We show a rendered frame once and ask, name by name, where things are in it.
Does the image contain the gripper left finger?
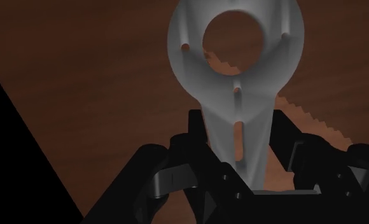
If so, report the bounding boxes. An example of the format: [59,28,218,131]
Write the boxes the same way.
[81,109,254,224]

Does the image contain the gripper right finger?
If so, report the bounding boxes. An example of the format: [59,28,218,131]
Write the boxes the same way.
[268,109,369,224]

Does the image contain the grey slotted spoon with hole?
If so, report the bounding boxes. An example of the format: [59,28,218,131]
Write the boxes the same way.
[167,0,305,191]

